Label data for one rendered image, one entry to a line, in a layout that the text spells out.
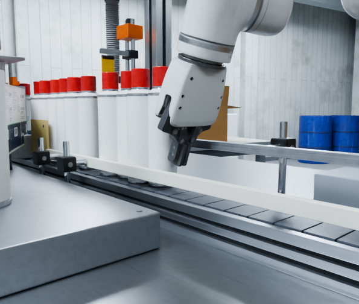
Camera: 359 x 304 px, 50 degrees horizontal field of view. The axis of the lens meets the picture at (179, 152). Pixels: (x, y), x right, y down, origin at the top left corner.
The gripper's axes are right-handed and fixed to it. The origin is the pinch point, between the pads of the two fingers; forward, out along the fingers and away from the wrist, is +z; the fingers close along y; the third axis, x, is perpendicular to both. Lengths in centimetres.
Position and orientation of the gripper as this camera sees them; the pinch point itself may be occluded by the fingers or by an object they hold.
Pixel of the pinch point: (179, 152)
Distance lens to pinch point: 63.4
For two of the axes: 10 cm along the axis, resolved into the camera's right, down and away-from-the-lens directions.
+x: 6.3, 4.2, -6.6
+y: -7.5, 0.8, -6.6
